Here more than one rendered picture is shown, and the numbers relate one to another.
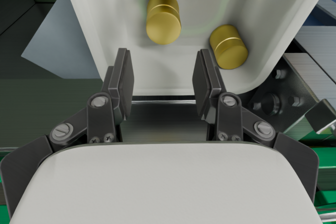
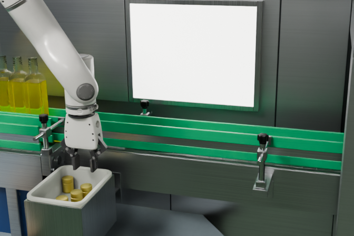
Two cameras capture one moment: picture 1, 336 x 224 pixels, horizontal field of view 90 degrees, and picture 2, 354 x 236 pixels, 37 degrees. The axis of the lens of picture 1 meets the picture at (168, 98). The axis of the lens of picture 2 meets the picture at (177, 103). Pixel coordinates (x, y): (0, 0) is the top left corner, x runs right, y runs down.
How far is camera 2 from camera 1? 1.45 m
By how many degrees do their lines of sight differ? 25
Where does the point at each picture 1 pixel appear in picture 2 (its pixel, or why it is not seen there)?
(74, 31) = not seen: outside the picture
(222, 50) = (70, 179)
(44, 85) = (160, 188)
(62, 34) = not seen: outside the picture
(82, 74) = (190, 222)
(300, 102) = (51, 157)
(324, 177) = not seen: hidden behind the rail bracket
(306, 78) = (48, 164)
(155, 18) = (87, 187)
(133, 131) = (114, 157)
